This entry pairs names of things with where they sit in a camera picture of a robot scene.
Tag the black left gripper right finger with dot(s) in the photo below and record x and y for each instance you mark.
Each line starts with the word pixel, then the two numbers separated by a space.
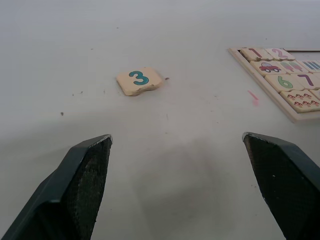
pixel 285 185

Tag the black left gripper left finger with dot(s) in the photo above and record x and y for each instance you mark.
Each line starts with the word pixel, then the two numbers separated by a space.
pixel 75 190

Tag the wooden number six tile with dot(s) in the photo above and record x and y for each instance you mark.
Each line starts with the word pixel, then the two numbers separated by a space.
pixel 285 82

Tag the wooden puzzle board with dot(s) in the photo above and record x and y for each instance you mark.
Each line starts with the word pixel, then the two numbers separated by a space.
pixel 262 82

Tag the wooden number seven tile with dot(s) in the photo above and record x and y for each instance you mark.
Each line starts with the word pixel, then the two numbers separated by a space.
pixel 307 80

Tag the wooden number three tile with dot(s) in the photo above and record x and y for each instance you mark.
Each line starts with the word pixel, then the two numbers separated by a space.
pixel 140 81

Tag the wooden number two tile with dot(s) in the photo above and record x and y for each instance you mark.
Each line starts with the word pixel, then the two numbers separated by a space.
pixel 281 53

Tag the wooden number one tile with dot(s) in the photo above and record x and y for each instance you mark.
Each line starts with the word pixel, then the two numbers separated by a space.
pixel 255 53

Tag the wooden mushrooms tile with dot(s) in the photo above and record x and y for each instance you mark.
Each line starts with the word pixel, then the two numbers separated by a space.
pixel 301 100

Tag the wooden red car tile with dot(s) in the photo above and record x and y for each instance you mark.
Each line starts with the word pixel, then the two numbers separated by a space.
pixel 268 68

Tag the wooden ice lollies tile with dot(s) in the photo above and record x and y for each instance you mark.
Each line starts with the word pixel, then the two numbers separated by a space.
pixel 292 66

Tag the wooden blue bars tile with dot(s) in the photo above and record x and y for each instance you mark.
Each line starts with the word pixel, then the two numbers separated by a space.
pixel 312 65

